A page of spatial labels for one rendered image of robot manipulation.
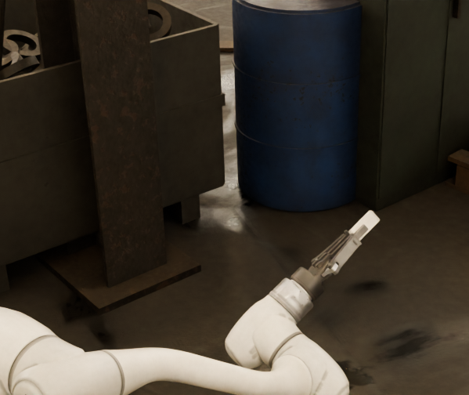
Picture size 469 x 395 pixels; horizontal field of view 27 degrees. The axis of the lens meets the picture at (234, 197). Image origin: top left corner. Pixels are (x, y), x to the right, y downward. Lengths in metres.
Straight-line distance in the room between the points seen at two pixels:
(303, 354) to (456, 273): 1.81
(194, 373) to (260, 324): 0.26
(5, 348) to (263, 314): 0.60
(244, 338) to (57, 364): 0.53
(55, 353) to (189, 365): 0.29
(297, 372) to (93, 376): 0.48
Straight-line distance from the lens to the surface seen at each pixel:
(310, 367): 2.04
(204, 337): 3.44
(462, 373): 3.33
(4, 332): 1.82
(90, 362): 1.76
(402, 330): 3.49
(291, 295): 2.14
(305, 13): 3.79
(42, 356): 1.76
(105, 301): 3.61
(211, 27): 3.83
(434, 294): 3.68
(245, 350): 2.12
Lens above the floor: 2.08
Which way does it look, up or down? 29 degrees down
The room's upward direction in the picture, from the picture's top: 2 degrees counter-clockwise
